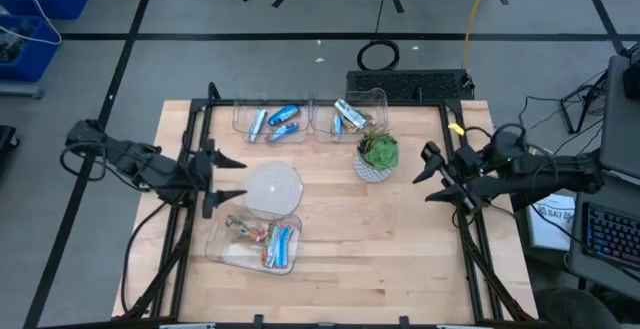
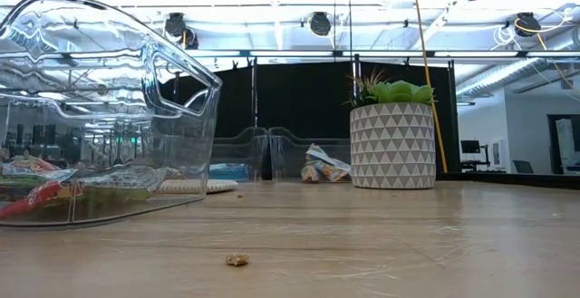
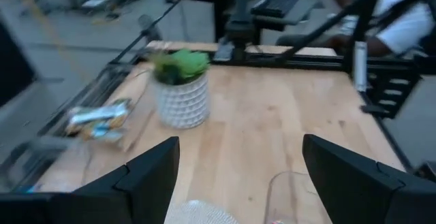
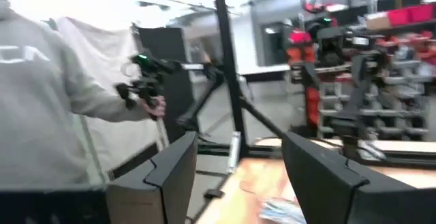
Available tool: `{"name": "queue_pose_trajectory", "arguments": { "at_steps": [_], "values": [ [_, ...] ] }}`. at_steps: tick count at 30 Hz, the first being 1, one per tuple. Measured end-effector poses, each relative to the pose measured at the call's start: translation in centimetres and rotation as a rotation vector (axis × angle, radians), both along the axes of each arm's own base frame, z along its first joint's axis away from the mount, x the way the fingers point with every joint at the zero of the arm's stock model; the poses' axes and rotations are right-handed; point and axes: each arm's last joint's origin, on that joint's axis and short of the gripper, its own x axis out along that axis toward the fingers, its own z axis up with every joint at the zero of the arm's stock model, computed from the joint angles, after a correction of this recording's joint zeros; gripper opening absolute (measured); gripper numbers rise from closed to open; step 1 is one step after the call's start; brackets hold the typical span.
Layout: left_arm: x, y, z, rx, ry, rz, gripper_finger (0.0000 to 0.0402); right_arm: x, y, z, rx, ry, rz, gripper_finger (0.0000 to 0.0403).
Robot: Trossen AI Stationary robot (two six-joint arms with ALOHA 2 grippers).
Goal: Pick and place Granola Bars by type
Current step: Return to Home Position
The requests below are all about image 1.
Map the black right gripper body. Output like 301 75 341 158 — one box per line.
435 157 494 214

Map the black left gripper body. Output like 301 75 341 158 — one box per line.
177 139 216 219

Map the white and blue granola bar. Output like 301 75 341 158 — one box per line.
247 107 269 144

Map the clear plastic bin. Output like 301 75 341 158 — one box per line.
310 87 390 144
203 206 303 276
232 99 312 145

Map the succulent in patterned pot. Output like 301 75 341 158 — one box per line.
353 128 401 185

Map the black perforated box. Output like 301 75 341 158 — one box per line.
345 68 476 103

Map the white paper sign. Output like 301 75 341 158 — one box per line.
526 192 577 252

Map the backlit black keyboard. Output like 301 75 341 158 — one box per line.
582 202 640 271

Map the grey desk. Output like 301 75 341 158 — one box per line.
564 53 640 303

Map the person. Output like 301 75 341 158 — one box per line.
533 286 640 329

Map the black desk device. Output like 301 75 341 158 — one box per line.
622 43 640 101

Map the black floor object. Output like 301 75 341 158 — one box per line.
0 124 21 166

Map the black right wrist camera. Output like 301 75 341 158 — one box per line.
453 143 485 173

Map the black metal table frame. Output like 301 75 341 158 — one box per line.
122 81 539 325

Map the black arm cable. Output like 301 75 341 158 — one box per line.
119 201 169 315

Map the coiled black cable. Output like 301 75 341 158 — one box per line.
356 39 402 73

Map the yellow cable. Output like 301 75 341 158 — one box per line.
460 0 494 70

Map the grey metal base plate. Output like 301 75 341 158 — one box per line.
0 81 45 100

